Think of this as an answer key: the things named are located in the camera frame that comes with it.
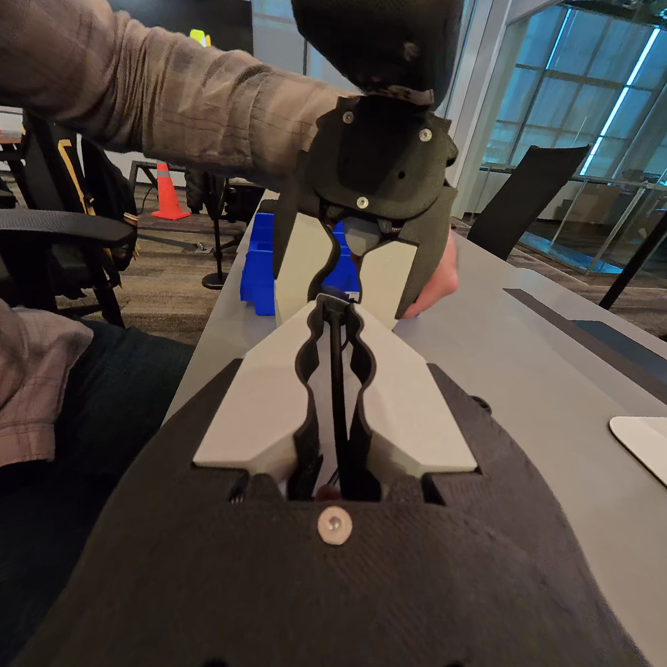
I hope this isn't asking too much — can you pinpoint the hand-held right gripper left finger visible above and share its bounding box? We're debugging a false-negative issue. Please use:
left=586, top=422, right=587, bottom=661
left=192, top=299, right=325, bottom=502

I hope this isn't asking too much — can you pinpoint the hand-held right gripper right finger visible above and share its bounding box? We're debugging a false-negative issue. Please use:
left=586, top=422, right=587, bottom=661
left=347, top=302, right=479, bottom=502

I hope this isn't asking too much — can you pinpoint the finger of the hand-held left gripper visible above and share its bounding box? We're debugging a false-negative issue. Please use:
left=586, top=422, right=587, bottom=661
left=274, top=211, right=340, bottom=328
left=357, top=240, right=419, bottom=332

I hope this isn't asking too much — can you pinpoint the blue plastic bin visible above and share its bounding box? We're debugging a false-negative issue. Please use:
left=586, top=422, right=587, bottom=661
left=240, top=211, right=361, bottom=318

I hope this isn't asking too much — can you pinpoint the black cable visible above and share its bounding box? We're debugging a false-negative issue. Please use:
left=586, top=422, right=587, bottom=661
left=319, top=294, right=351, bottom=502

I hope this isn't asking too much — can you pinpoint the person's left forearm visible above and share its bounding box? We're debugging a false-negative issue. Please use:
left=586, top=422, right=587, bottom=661
left=0, top=0, right=360, bottom=192

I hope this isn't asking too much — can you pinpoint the person's left hand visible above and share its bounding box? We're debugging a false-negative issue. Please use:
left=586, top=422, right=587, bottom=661
left=404, top=232, right=460, bottom=320

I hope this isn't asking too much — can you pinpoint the black round-base stand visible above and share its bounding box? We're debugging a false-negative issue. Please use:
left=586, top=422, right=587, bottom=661
left=200, top=174, right=232, bottom=291

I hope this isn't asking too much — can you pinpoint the orange traffic cone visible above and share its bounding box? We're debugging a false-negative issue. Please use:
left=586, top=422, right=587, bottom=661
left=151, top=163, right=191, bottom=221

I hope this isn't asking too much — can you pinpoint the tall black mesh chair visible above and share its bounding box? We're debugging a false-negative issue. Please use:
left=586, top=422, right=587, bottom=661
left=465, top=144, right=591, bottom=262

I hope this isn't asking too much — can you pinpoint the person's dark jeans leg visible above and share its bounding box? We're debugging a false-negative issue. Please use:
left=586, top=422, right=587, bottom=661
left=0, top=319, right=198, bottom=667

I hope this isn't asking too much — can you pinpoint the instruction sheet on stand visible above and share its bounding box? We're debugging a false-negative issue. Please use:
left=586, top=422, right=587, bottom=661
left=609, top=415, right=667, bottom=489

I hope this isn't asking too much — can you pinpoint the black armrest office chair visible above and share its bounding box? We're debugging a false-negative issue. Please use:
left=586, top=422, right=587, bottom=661
left=0, top=206, right=139, bottom=330

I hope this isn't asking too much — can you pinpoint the black tripod pole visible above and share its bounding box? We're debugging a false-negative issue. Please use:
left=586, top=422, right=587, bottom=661
left=598, top=211, right=667, bottom=312

